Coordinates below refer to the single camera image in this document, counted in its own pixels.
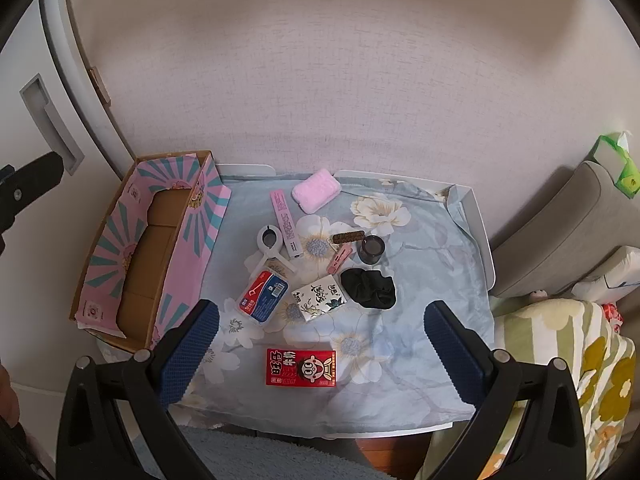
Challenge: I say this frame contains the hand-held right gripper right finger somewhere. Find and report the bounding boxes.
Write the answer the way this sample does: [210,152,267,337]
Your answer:
[423,300,587,480]

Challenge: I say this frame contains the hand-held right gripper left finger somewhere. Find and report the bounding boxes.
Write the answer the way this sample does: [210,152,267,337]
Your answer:
[56,299,221,480]

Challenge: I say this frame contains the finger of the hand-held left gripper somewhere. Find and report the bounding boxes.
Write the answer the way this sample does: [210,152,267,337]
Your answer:
[0,151,66,256]

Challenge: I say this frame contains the pink striped cardboard box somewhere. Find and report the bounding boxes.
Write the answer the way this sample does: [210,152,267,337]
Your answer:
[69,149,232,353]

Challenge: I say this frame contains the long pink cosmetic box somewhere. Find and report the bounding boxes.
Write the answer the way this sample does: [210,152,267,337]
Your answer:
[269,189,304,261]

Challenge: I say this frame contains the blue floss pick box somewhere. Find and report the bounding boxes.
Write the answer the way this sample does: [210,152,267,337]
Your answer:
[235,269,291,328]

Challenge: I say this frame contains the white wardrobe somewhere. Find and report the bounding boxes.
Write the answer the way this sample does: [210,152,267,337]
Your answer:
[0,0,137,411]

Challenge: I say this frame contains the blue floral tablecloth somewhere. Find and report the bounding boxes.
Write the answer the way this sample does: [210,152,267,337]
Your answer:
[165,175,488,433]

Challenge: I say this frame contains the red milk carton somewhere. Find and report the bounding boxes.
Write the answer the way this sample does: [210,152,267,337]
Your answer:
[265,347,337,387]

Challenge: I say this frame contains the black scrunchie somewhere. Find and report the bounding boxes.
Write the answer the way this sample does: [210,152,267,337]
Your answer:
[340,267,397,311]

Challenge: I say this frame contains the white tray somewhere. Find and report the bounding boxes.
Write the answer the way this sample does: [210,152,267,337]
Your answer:
[95,164,497,441]

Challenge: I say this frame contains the large white clip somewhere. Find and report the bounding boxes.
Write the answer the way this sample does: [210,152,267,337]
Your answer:
[243,223,301,281]

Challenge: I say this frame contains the black round jar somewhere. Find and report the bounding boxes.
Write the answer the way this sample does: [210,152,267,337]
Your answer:
[358,233,386,266]

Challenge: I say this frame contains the white printed tissue pack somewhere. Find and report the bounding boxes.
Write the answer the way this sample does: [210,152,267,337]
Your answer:
[291,275,347,322]

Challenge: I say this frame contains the green yellow floral blanket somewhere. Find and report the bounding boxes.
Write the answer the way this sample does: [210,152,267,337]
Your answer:
[415,296,637,480]

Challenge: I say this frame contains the small pink clip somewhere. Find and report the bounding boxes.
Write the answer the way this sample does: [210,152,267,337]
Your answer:
[327,245,353,270]

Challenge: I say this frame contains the grey cushion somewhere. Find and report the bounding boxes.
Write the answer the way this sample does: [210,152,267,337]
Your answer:
[487,160,640,298]

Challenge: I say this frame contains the red printed packet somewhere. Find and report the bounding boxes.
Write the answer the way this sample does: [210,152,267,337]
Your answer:
[600,302,626,333]

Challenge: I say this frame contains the white pillow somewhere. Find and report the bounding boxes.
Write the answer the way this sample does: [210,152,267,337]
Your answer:
[572,246,640,306]

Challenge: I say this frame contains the pink fluffy pouch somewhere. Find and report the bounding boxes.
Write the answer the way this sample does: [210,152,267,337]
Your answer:
[292,170,342,213]

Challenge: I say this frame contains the green tissue pack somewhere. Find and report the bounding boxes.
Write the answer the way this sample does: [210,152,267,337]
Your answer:
[592,131,640,196]

